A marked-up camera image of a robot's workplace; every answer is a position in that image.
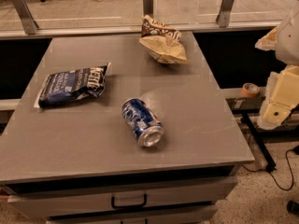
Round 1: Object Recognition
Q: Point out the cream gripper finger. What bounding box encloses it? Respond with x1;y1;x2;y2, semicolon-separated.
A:
255;27;278;51
257;65;299;130

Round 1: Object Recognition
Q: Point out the blue pepsi can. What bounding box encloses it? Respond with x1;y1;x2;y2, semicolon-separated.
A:
121;98;164;147

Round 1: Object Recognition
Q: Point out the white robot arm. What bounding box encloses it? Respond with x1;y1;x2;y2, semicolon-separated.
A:
255;5;299;130

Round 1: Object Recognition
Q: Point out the roll of masking tape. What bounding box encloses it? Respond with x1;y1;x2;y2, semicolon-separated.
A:
241;83;260;98

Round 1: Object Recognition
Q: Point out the black table leg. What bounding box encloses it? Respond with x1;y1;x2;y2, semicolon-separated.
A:
242;113;276;173

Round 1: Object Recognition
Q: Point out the brown and cream chips bag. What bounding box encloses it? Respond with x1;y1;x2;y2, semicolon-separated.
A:
139;15;188;64

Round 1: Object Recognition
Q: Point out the black object on floor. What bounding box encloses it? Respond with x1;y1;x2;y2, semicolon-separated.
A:
287;201;299;217

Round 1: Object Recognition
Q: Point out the lower grey drawer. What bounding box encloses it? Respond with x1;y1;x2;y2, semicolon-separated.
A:
46;205;217;224

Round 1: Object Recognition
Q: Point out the grey drawer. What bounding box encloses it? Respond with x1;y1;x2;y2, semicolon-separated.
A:
46;205;217;224
8;176;237;217

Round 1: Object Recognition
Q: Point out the blue kettle chips bag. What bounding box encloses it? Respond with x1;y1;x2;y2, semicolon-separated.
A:
35;63;111;108

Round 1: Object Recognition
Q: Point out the upper grey drawer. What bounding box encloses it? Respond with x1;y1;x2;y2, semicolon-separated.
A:
8;176;237;217

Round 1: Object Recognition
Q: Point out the right metal railing bracket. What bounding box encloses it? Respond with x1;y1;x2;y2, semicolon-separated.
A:
216;0;235;28

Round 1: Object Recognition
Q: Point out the metal railing bracket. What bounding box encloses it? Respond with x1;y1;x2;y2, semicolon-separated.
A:
216;0;235;28
143;0;154;15
11;0;39;35

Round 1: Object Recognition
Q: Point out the black floor cable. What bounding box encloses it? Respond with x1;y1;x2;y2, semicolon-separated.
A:
242;145;299;192

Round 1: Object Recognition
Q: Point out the middle metal railing bracket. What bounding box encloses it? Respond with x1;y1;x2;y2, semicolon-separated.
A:
143;0;154;15

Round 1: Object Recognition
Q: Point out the left metal railing bracket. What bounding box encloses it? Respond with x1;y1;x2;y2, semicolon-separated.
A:
11;0;39;35

